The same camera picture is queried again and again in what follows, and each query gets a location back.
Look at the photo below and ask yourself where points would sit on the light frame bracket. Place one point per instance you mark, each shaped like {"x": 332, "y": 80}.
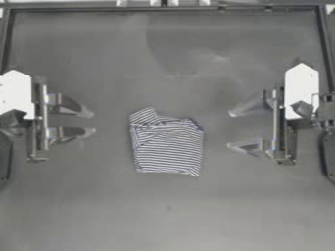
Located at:
{"x": 121, "y": 2}
{"x": 154, "y": 2}
{"x": 205, "y": 2}
{"x": 173, "y": 2}

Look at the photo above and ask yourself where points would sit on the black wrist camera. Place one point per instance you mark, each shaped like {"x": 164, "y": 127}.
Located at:
{"x": 304, "y": 109}
{"x": 13, "y": 118}

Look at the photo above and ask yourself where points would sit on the navy white striped t-shirt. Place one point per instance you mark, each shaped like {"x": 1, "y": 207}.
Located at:
{"x": 168, "y": 147}

